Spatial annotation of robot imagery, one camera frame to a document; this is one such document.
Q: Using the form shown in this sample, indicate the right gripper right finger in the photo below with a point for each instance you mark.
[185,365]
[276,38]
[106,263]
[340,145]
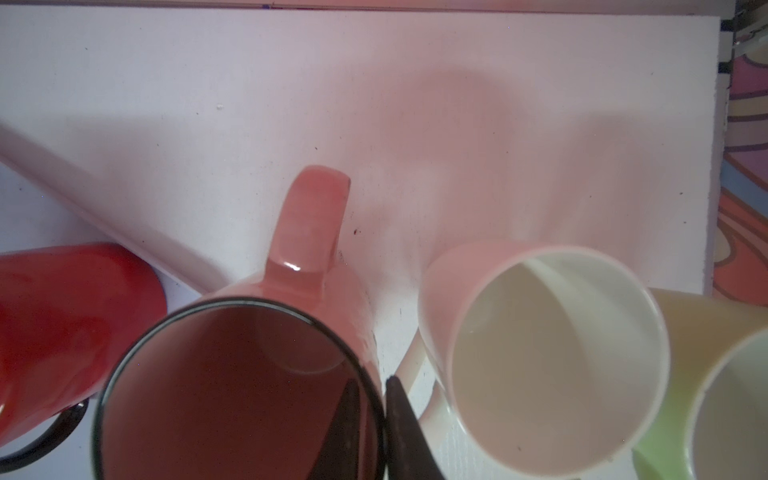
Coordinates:
[408,454]

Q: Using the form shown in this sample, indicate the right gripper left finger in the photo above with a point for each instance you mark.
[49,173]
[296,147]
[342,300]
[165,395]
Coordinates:
[338,457]

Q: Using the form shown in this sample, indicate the pink mug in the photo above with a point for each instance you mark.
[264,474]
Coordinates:
[244,382]

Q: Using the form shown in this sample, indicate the white mug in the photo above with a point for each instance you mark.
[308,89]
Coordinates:
[554,359]

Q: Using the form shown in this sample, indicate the light green mug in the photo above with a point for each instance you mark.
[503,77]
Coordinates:
[713,420]

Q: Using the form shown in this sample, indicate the red mug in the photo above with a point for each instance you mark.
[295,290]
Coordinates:
[68,315]

